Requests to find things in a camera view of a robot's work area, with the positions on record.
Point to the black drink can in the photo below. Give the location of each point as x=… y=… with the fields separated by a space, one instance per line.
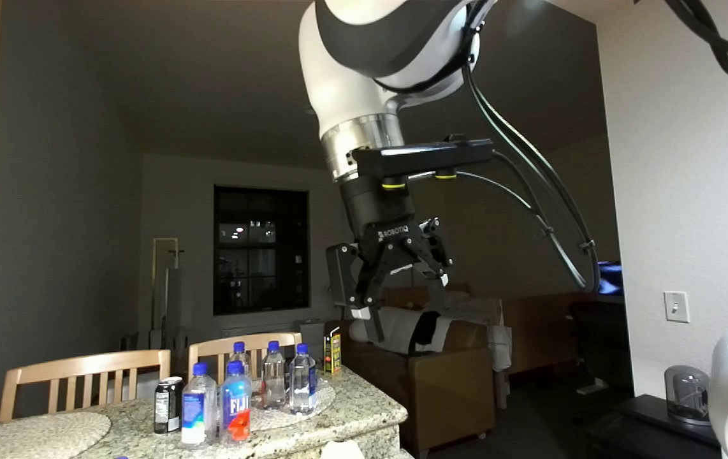
x=168 y=408

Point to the white black cloth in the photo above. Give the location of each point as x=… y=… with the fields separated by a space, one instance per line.
x=396 y=328

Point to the wall light switch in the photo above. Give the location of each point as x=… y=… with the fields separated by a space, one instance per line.
x=676 y=306

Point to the folded ironing board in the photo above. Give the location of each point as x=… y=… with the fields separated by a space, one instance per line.
x=166 y=299

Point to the dark window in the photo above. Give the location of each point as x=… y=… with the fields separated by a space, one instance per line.
x=261 y=250

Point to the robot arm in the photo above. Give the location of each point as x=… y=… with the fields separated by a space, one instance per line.
x=338 y=70

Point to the grey glass jar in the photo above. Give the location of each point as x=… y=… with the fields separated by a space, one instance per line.
x=686 y=394

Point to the black tray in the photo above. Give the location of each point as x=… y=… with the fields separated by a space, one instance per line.
x=651 y=414

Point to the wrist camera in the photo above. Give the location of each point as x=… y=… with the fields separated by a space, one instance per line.
x=421 y=155

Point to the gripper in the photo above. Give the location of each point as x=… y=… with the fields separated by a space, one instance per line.
x=380 y=210

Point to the dark office chair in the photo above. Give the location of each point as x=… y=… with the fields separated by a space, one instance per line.
x=600 y=344

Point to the wooden desk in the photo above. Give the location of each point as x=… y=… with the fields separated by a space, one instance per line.
x=536 y=331

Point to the yellow carton box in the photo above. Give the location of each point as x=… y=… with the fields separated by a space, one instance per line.
x=333 y=354

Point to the water bottle blue white label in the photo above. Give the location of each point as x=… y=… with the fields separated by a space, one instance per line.
x=198 y=408

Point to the water bottle blue red label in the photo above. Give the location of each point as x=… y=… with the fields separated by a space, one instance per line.
x=235 y=408

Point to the monitor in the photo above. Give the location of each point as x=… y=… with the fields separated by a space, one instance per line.
x=611 y=279

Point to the clear water bottle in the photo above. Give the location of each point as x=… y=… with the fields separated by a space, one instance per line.
x=302 y=382
x=240 y=358
x=273 y=376

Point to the brown sofa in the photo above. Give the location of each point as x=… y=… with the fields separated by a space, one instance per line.
x=447 y=389

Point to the woven beige placemat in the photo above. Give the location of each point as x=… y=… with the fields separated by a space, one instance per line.
x=26 y=437
x=275 y=417

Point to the wooden chair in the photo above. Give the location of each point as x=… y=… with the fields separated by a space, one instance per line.
x=211 y=349
x=83 y=366

